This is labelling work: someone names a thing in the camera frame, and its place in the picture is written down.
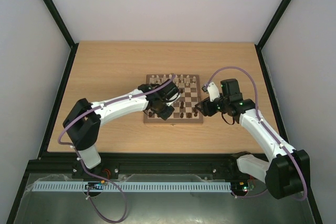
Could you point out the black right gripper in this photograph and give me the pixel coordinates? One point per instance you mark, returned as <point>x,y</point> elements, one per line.
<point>203,106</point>

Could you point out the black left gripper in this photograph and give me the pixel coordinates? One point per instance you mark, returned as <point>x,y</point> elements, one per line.
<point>165,116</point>

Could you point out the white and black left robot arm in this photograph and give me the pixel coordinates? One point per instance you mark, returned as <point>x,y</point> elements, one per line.
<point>86,118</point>

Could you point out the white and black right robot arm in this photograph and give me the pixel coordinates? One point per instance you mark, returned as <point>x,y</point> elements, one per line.
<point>286,171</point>

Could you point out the wooden chessboard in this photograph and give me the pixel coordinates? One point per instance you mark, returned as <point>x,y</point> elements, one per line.
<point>190,92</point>

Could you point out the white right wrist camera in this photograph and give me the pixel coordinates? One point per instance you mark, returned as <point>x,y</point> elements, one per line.
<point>212,91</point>

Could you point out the black aluminium frame rail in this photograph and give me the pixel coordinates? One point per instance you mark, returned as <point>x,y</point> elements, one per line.
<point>113,165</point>

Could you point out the light blue slotted cable duct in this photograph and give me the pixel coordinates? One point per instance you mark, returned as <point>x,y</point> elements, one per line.
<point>134,187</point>

